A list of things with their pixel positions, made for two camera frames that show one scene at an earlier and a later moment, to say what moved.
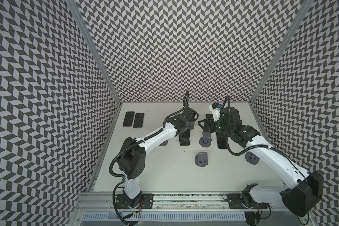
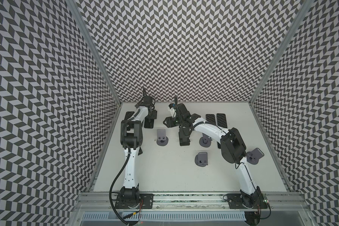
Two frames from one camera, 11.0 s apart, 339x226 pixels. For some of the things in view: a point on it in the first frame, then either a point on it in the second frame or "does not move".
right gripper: x=214 y=129 → x=183 y=130
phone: x=129 y=118 does not move
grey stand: x=251 y=158 does not move
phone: x=209 y=116 does not move
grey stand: x=205 y=141 does not move
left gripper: x=192 y=124 → x=154 y=114
